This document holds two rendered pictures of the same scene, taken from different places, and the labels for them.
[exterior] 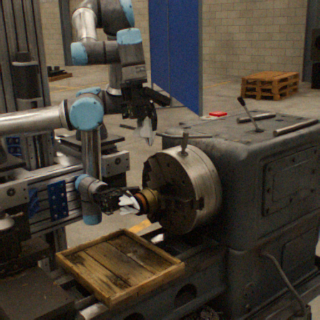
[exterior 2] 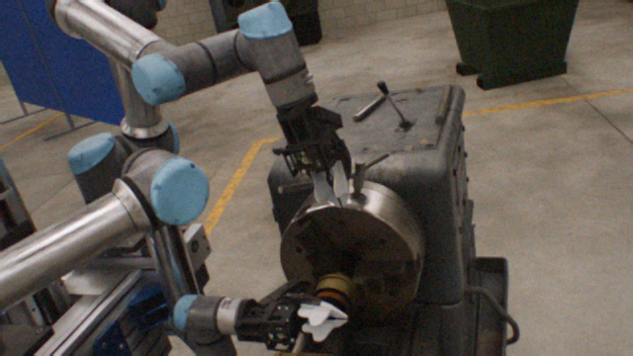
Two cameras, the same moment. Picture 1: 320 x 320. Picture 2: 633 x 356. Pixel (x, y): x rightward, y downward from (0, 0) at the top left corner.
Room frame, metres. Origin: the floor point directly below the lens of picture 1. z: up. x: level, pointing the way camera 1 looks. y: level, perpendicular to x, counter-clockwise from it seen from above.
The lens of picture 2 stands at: (0.61, 0.46, 1.74)
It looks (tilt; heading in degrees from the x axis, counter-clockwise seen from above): 24 degrees down; 331
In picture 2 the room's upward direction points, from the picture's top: 12 degrees counter-clockwise
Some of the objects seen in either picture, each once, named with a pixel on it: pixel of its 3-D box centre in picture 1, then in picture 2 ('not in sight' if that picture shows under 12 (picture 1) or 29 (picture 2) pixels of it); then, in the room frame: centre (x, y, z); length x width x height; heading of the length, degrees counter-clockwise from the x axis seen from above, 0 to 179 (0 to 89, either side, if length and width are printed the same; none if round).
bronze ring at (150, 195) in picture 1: (145, 201); (334, 298); (1.40, 0.05, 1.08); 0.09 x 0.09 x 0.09; 40
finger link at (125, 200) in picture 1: (127, 202); (319, 315); (1.35, 0.12, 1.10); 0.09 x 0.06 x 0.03; 38
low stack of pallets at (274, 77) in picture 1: (270, 85); not in sight; (9.37, -2.46, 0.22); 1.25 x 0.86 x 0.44; 142
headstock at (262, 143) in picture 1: (244, 168); (381, 182); (1.75, -0.37, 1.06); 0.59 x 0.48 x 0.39; 128
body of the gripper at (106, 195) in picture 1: (109, 198); (270, 320); (1.43, 0.18, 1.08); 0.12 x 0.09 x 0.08; 38
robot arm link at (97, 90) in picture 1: (90, 102); (100, 165); (1.98, 0.31, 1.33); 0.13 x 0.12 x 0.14; 100
